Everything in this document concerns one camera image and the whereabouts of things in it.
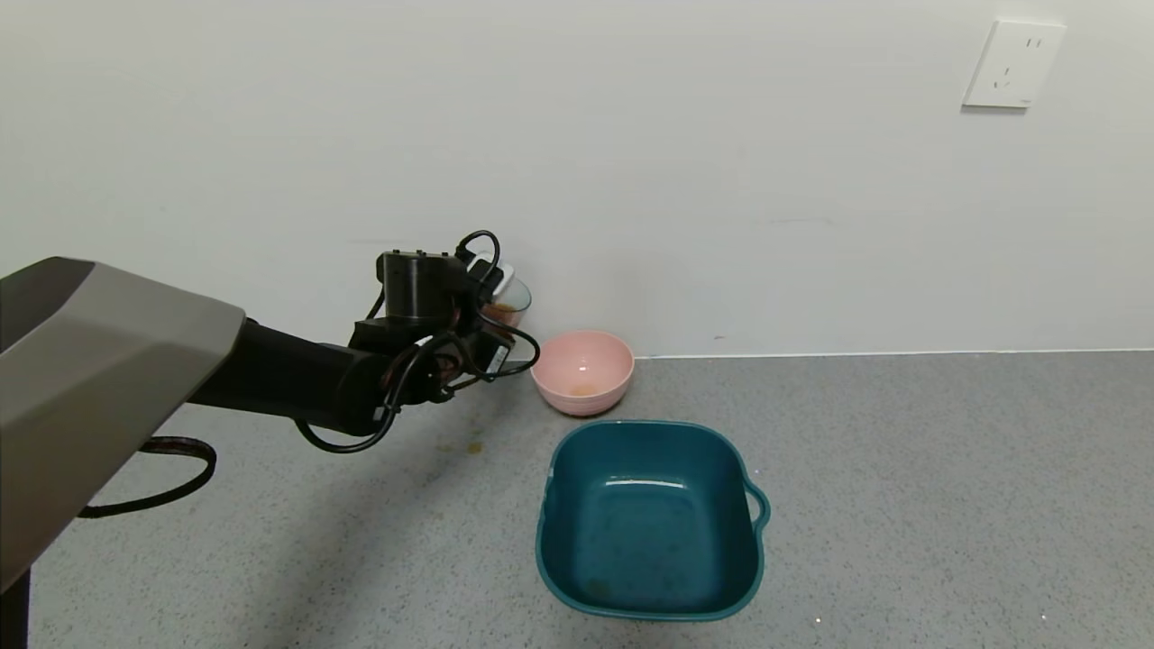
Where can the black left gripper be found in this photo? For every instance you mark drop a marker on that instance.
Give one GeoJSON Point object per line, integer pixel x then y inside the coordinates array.
{"type": "Point", "coordinates": [495, 351]}

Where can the translucent blue-green plastic cup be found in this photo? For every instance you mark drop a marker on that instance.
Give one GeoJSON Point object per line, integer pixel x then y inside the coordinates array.
{"type": "Point", "coordinates": [516, 302]}

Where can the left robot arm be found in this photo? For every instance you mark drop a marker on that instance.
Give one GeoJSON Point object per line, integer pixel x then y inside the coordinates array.
{"type": "Point", "coordinates": [90, 361]}

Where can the pink ceramic bowl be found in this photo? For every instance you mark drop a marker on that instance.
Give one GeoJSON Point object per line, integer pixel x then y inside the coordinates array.
{"type": "Point", "coordinates": [581, 374]}

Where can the teal square plastic basin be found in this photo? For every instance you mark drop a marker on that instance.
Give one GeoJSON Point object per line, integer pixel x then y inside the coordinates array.
{"type": "Point", "coordinates": [645, 532]}

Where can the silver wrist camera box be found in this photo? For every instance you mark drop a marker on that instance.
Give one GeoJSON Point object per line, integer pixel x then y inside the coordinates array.
{"type": "Point", "coordinates": [498, 275]}

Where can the white wall power outlet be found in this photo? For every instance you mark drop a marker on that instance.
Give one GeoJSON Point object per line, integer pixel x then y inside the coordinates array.
{"type": "Point", "coordinates": [1014, 65]}

